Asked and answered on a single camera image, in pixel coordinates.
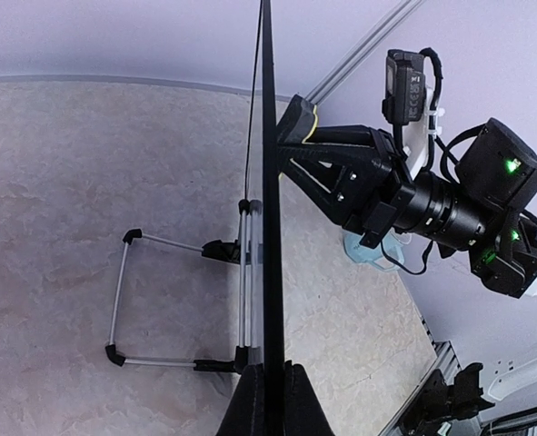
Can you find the whiteboard wire stand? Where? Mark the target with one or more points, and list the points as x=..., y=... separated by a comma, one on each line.
x=199, y=307

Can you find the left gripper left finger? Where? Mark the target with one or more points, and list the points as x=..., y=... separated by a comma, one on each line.
x=245, y=412

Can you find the right aluminium corner post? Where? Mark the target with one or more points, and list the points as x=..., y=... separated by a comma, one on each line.
x=362, y=50

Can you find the white whiteboard black frame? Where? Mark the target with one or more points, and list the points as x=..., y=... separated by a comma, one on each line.
x=262, y=190

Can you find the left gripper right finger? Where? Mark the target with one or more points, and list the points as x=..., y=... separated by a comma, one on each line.
x=303, y=414

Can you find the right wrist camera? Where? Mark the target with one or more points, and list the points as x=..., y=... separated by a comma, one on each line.
x=411, y=105

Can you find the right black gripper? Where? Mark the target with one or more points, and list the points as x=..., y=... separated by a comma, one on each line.
x=366, y=200

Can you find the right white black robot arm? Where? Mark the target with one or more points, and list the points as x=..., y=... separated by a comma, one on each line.
x=480, y=209

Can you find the aluminium front rail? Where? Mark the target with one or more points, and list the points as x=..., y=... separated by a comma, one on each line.
x=449, y=398

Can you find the yellow black whiteboard eraser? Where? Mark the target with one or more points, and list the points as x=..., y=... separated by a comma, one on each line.
x=298, y=122

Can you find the light blue ceramic mug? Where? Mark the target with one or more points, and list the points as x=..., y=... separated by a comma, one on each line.
x=391, y=244

